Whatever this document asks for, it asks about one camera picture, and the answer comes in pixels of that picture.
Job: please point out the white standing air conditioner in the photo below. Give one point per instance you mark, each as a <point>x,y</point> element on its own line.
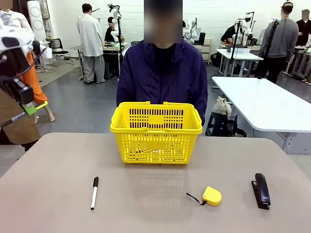
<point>36,14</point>

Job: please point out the person in long white coat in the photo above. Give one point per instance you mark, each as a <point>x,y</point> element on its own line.
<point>90,36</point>

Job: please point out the black and white background robot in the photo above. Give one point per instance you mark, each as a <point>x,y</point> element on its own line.
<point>114,29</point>

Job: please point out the small white table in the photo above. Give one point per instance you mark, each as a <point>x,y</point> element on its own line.
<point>243,55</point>

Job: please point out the yellow tape measure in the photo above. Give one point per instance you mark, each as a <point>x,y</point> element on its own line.
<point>212,196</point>

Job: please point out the person black jacket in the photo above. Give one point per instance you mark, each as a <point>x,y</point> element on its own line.
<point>303,31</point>

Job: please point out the black tripod pole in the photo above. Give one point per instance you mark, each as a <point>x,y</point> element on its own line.
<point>268,48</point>
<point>233,53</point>

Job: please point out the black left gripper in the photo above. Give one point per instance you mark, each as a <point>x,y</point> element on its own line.
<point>12,61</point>

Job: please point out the black stapler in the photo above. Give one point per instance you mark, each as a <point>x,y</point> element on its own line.
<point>262,191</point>

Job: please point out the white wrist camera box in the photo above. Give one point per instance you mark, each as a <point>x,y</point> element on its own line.
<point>14,41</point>

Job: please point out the seated person purple jacket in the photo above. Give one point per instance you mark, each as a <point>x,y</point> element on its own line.
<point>150,72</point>

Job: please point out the person in brown skirt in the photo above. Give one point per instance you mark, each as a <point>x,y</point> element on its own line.
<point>22,131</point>

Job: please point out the beige cloth bag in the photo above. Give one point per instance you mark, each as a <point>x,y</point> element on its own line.
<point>222,105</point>

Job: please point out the white marker black cap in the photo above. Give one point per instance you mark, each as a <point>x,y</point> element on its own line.
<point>94,194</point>

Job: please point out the large white table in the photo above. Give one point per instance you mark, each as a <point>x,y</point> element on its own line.
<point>267,104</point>

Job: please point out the black plastic stool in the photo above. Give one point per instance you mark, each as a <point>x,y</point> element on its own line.
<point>217,123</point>

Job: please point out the yellow plastic shopping basket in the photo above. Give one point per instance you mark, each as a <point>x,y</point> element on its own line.
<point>155,145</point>

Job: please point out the seated person in black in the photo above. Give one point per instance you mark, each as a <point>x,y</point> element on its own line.
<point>228,34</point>

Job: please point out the white drawer cabinet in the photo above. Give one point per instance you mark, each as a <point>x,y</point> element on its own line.
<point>205,52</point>

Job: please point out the person in orange trousers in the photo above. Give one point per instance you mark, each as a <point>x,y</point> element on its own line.
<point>31,72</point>

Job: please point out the person grey sweater cap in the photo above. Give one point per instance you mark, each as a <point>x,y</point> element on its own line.
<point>284,36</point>

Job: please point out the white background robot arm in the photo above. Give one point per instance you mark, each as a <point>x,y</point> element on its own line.
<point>192,26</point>
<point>246,30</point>

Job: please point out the black office chair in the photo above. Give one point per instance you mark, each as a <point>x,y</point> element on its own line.
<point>56,44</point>

